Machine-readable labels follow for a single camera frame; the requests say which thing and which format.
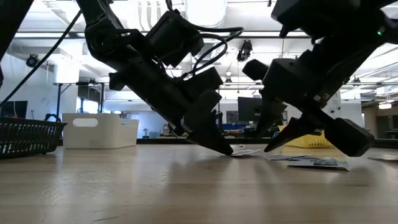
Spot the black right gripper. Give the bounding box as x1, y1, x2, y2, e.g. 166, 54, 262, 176
242, 49, 376, 157

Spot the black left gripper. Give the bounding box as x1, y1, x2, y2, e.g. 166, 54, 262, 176
108, 55, 234, 156

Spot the antiseptic towelette packet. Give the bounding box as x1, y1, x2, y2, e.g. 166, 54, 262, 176
266, 154, 310, 161
228, 148, 265, 157
287, 158, 349, 172

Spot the yellow plastic basket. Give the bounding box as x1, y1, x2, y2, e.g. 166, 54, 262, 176
278, 124, 336, 149

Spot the black monitor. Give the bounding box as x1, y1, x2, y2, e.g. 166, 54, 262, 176
0, 100, 29, 119
237, 96, 265, 123

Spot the white pillar with posters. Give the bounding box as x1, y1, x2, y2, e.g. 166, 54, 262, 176
323, 90, 343, 124

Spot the LED light bar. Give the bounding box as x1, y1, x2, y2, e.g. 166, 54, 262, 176
242, 30, 312, 38
14, 32, 86, 39

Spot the plain white gauze packet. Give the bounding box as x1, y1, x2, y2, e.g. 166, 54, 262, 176
368, 154, 398, 162

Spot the white plastic bin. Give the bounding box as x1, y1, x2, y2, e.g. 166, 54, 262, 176
61, 112, 140, 150

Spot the black plastic basket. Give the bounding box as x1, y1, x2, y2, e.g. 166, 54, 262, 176
0, 116, 68, 159

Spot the black ceiling camera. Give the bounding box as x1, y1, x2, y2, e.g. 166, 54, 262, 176
25, 54, 40, 68
236, 39, 253, 63

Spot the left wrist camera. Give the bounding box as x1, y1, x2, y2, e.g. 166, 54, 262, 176
146, 9, 205, 68

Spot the silver ventilation duct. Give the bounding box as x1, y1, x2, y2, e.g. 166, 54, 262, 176
184, 0, 228, 29

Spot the black background rig frame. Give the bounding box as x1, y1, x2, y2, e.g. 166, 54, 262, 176
52, 80, 398, 123

